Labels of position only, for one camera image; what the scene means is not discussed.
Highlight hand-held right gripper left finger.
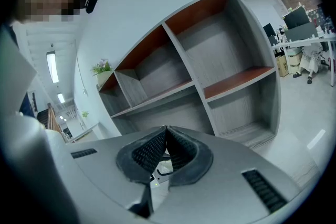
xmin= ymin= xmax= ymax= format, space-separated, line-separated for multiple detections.
xmin=115 ymin=125 xmax=168 ymax=219

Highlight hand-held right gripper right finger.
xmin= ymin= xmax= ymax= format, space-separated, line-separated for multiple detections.
xmin=166 ymin=125 xmax=214 ymax=188

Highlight grey shelf unit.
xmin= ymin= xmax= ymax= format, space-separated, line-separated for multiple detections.
xmin=96 ymin=0 xmax=282 ymax=151

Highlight white power strip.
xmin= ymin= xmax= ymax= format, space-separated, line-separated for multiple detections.
xmin=151 ymin=158 xmax=174 ymax=189

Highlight small green plant in vase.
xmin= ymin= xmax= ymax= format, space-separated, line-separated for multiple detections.
xmin=80 ymin=110 xmax=90 ymax=131

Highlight wooden staircase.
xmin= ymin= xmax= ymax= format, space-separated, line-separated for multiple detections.
xmin=36 ymin=102 xmax=64 ymax=140

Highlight pink flowers in cream pot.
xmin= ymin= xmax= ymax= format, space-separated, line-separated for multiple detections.
xmin=90 ymin=58 xmax=114 ymax=88

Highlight cardboard box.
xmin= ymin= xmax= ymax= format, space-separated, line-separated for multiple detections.
xmin=275 ymin=55 xmax=290 ymax=78

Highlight white storage bin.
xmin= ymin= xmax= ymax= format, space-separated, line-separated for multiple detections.
xmin=286 ymin=50 xmax=303 ymax=74

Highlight black computer monitor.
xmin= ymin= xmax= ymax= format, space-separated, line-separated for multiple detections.
xmin=281 ymin=7 xmax=313 ymax=31
xmin=262 ymin=23 xmax=277 ymax=39

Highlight grey wall conduit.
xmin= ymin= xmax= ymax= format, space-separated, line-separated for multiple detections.
xmin=75 ymin=40 xmax=87 ymax=97

